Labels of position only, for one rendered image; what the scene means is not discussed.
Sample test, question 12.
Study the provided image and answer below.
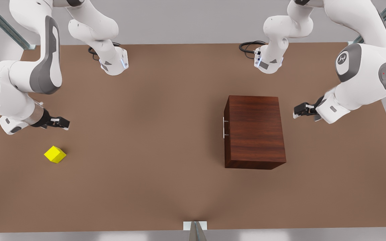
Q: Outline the silver frame post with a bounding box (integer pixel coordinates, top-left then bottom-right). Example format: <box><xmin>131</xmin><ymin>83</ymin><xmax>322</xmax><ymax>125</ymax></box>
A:
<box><xmin>0</xmin><ymin>0</ymin><xmax>36</xmax><ymax>50</ymax></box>
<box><xmin>183</xmin><ymin>221</ymin><xmax>208</xmax><ymax>241</ymax></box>
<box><xmin>347</xmin><ymin>0</ymin><xmax>386</xmax><ymax>45</ymax></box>

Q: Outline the yellow cube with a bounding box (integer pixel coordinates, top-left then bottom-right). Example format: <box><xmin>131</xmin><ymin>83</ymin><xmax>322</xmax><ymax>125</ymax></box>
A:
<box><xmin>44</xmin><ymin>146</ymin><xmax>67</xmax><ymax>164</ymax></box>

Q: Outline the dark wooden drawer cabinet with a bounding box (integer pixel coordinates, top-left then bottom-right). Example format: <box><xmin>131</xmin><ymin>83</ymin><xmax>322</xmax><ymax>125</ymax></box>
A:
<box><xmin>223</xmin><ymin>95</ymin><xmax>287</xmax><ymax>170</ymax></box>

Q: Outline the black cable loop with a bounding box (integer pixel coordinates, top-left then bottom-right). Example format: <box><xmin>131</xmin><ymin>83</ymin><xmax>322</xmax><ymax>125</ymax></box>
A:
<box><xmin>239</xmin><ymin>41</ymin><xmax>267</xmax><ymax>60</ymax></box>
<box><xmin>88</xmin><ymin>42</ymin><xmax>121</xmax><ymax>61</ymax></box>

